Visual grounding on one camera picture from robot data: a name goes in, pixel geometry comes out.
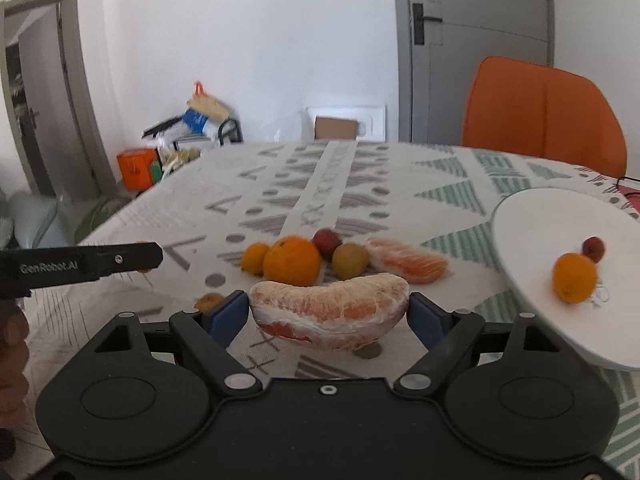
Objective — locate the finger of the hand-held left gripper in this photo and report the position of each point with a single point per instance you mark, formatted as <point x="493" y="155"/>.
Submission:
<point x="132" y="259"/>

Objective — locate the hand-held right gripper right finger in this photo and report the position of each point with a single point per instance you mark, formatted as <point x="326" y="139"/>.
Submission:
<point x="425" y="320"/>

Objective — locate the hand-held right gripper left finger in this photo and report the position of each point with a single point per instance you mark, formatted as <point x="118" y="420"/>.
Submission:
<point x="229" y="316"/>

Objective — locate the dark brown round fruit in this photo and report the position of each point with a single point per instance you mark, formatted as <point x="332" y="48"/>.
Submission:
<point x="207" y="302"/>

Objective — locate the small orange kumquat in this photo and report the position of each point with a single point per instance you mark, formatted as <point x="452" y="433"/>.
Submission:
<point x="255" y="258"/>

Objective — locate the large orange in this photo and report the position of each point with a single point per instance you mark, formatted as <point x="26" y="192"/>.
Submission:
<point x="291" y="261"/>

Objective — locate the yellow-green round fruit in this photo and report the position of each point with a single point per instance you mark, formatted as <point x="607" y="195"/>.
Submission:
<point x="351" y="261"/>

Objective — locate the large peeled pomelo segment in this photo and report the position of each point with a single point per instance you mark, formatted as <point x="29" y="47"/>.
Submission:
<point x="330" y="312"/>

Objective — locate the red plum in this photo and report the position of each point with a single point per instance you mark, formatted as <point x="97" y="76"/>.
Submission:
<point x="327" y="242"/>

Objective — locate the white round plate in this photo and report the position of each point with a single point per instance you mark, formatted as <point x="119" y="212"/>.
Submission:
<point x="540" y="240"/>

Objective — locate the medium orange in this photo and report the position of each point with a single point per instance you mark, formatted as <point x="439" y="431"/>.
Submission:
<point x="575" y="278"/>

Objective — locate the small dark red fruit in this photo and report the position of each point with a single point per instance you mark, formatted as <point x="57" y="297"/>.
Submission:
<point x="594" y="249"/>

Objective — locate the person's left hand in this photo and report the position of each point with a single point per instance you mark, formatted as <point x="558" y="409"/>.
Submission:
<point x="11" y="360"/>

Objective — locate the small orange fruit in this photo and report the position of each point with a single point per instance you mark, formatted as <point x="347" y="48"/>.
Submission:
<point x="144" y="269"/>

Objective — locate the green striped watermelon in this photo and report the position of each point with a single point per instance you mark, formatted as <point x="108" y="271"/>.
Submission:
<point x="97" y="217"/>

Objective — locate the orange box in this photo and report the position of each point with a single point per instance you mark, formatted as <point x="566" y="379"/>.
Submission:
<point x="136" y="169"/>

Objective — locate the patterned tablecloth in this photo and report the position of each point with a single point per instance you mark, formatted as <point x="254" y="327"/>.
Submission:
<point x="350" y="195"/>

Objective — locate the blue plastic bag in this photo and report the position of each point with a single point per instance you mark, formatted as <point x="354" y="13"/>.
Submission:
<point x="197" y="121"/>

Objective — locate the black storage rack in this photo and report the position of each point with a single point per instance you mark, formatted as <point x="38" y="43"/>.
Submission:
<point x="227" y="132"/>

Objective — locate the tan paper bag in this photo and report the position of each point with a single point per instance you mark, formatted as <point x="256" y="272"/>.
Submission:
<point x="207" y="104"/>

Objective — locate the cardboard box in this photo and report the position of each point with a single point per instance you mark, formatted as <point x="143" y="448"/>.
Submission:
<point x="335" y="128"/>

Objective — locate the orange chair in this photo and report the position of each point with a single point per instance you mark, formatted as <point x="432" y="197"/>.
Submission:
<point x="545" y="110"/>

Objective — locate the grey door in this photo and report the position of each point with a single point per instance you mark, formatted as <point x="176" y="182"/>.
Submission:
<point x="475" y="35"/>

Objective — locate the grey doorway frame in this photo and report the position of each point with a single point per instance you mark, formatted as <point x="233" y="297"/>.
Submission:
<point x="60" y="85"/>

